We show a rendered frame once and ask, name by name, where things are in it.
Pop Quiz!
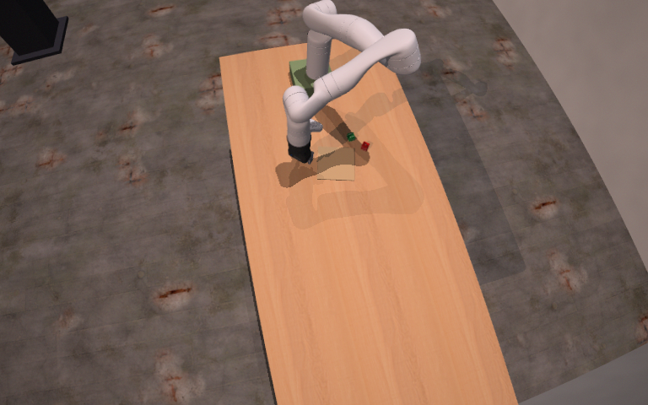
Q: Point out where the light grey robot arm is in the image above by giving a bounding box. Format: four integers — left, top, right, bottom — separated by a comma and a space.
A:
283, 0, 421, 138

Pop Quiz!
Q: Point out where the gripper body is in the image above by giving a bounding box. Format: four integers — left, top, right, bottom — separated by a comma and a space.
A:
287, 119, 323, 164

